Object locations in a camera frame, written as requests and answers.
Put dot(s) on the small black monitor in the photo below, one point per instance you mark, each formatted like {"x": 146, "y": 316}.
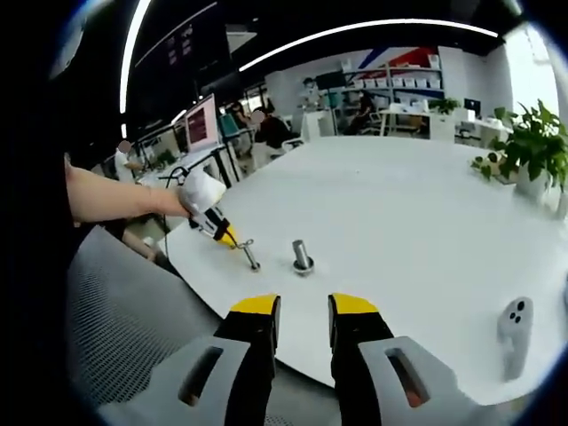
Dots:
{"x": 472, "y": 105}

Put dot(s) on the white cabinet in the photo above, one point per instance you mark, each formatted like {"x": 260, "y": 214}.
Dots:
{"x": 317, "y": 122}

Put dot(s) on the grey mesh office chair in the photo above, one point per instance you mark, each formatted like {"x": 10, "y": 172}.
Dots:
{"x": 124, "y": 302}

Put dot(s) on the straight ceiling light strip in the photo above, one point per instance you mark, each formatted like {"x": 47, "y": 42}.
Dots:
{"x": 133, "y": 53}

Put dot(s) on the white background desks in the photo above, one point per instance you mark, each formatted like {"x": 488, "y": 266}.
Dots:
{"x": 439, "y": 124}

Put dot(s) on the large computer monitor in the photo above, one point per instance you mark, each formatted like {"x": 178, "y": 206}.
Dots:
{"x": 202, "y": 124}

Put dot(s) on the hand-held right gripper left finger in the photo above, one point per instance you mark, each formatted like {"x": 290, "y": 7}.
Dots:
{"x": 248, "y": 346}

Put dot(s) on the thick threaded stud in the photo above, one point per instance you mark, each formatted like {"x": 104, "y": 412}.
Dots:
{"x": 301, "y": 250}

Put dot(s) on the small background plant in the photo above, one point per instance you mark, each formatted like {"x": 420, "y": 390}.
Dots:
{"x": 444, "y": 105}

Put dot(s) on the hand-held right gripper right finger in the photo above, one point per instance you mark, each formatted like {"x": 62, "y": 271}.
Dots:
{"x": 355, "y": 341}

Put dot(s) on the curved ceiling light strip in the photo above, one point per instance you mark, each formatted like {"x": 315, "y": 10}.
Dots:
{"x": 355, "y": 31}

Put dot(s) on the green potted plant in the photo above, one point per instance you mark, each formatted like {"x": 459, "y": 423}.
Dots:
{"x": 532, "y": 142}

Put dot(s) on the teal office chair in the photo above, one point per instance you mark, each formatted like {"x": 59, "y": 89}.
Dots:
{"x": 228, "y": 126}

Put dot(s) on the thin threaded stud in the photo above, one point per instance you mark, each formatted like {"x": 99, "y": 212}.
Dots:
{"x": 252, "y": 257}

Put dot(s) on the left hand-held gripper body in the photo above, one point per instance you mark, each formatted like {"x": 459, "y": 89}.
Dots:
{"x": 202, "y": 191}

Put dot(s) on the white handheld controller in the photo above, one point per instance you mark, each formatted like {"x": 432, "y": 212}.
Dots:
{"x": 515, "y": 328}

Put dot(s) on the shelf with white bins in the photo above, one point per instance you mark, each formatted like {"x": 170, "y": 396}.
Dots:
{"x": 395, "y": 82}

